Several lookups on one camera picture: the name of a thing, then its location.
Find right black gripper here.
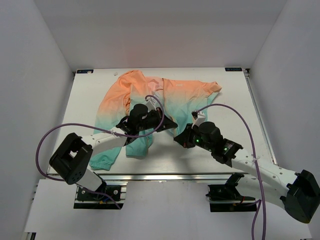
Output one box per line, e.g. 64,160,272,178
174,123,214,153

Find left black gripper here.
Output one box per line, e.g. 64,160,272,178
136,107,177,133

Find orange and teal jacket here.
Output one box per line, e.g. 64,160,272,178
89,69,223,172

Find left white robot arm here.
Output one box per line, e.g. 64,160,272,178
49,103,178,200

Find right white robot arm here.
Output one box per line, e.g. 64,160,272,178
174,121,320,224

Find white front panel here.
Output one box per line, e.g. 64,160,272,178
23,178,313,240

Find right blue corner label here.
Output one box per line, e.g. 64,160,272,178
224,67,243,72

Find blue corner label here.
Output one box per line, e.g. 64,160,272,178
224,67,243,72
76,69,94,74

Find left blue corner label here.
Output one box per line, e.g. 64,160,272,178
76,69,94,74

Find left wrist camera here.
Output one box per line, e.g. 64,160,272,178
145,96,159,112

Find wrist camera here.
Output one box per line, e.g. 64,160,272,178
145,96,159,112
191,111,207,128

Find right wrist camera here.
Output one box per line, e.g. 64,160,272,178
191,111,207,128

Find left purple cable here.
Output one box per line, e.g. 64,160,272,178
35,94,166,210

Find purple cable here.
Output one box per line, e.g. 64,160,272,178
35,94,166,210
191,102,268,240

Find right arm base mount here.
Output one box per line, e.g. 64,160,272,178
205,184,258,213

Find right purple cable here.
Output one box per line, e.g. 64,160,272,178
191,102,268,240

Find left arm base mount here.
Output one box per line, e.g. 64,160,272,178
73,183,127,210

